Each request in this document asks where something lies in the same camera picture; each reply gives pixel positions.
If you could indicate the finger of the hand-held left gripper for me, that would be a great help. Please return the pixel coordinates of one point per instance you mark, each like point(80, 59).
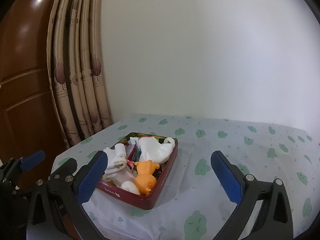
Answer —
point(65, 167)
point(32, 160)

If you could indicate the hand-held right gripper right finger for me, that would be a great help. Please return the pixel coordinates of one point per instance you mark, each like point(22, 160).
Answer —
point(225, 177)

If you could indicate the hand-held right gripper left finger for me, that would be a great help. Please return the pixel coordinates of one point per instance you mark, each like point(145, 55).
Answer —
point(91, 180)

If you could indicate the white printed socks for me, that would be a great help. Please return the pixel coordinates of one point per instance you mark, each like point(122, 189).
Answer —
point(116, 160)

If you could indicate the teal and white tissue pack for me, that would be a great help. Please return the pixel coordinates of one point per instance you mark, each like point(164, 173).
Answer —
point(137, 155)

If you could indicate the orange and white plush toy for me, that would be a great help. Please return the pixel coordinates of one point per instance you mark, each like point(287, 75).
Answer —
point(146, 180)

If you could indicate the red tin box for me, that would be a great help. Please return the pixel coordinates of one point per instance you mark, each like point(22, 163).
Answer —
point(155, 192)

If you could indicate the white sock with red stripe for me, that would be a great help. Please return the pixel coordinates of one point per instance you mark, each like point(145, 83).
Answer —
point(152, 150)

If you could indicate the white tablecloth with green clouds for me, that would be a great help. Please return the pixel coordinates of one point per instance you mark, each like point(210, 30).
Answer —
point(225, 135)

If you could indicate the brown wooden door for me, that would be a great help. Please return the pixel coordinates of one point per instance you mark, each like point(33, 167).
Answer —
point(25, 80)

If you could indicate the beige patterned curtain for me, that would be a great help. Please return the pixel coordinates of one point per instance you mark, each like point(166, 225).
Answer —
point(85, 80)

